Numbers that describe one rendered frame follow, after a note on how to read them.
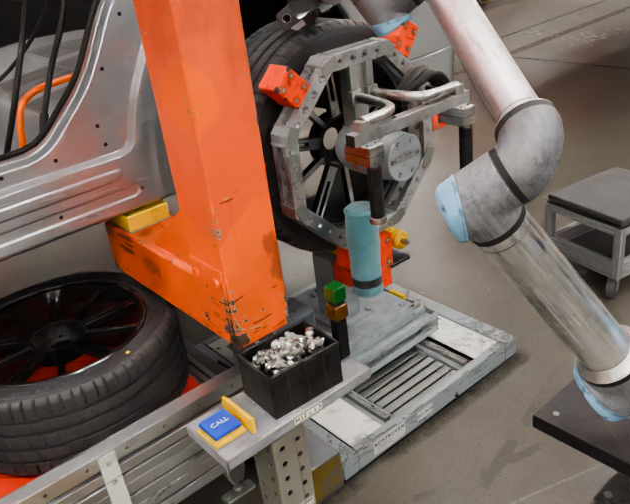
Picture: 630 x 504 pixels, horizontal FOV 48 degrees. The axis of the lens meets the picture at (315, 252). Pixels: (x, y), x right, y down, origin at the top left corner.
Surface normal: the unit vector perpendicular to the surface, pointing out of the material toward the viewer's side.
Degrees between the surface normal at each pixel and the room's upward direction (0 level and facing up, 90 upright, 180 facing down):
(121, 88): 90
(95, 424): 90
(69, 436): 90
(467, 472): 0
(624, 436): 0
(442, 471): 0
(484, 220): 99
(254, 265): 90
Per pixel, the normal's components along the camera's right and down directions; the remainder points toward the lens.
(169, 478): 0.65, 0.29
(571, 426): -0.11, -0.88
